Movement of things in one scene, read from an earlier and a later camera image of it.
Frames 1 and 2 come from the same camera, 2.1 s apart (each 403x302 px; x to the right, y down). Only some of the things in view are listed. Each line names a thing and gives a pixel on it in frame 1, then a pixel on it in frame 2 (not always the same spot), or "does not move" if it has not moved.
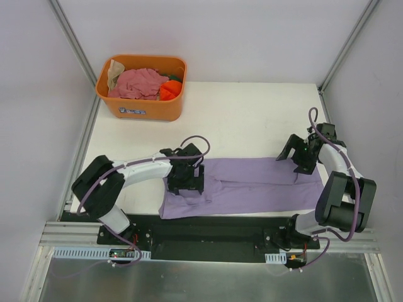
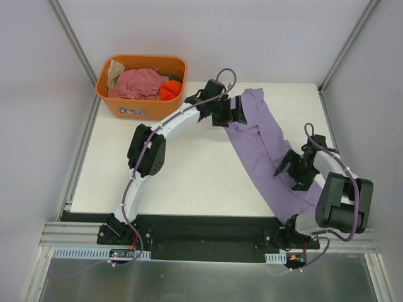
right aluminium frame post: x=347 y=46 does not move
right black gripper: x=302 y=154 to x=296 y=170
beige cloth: x=114 y=70 does not move
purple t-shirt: x=246 y=186 to x=262 y=147
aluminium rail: x=56 y=234 does not move
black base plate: x=233 y=239 does not move
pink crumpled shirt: x=140 y=83 does not move
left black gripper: x=187 y=184 to x=228 y=112
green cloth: x=172 y=77 does not move
